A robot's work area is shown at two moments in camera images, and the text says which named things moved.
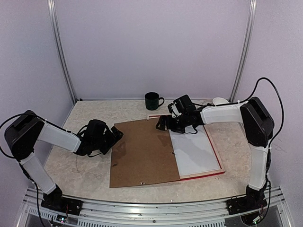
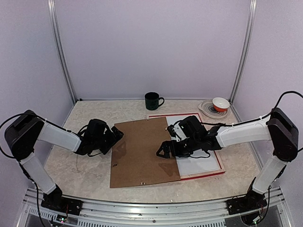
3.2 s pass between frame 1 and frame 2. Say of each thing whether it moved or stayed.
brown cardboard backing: stayed
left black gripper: stayed
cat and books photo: stayed
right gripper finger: moved
